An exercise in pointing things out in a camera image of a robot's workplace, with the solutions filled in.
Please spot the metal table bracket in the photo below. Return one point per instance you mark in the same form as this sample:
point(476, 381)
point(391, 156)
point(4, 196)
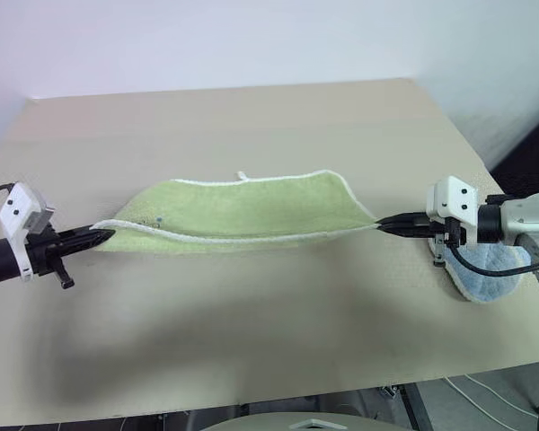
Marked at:
point(390, 390)

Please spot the dark wall panel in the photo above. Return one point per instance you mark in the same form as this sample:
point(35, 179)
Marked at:
point(532, 152)

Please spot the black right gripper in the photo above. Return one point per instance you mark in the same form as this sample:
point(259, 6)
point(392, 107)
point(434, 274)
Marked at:
point(451, 229)

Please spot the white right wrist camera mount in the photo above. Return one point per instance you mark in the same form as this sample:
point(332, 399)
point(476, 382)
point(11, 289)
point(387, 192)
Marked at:
point(453, 193)

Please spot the folded blue towel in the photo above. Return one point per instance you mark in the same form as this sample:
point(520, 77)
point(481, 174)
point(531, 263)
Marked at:
point(494, 274)

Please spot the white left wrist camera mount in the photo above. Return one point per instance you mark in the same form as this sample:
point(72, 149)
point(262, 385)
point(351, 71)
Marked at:
point(18, 208)

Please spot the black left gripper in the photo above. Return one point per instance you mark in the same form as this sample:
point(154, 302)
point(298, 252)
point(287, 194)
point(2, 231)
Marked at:
point(42, 256)

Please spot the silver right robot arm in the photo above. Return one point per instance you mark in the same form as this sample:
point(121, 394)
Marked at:
point(525, 215)

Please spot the green towel with white trim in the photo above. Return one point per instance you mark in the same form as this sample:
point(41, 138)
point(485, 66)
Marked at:
point(251, 206)

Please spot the dark metal table leg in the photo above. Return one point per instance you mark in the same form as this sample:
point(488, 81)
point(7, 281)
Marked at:
point(420, 408)

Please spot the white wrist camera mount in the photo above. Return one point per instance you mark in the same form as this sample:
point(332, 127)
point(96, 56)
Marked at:
point(18, 208)
point(453, 193)

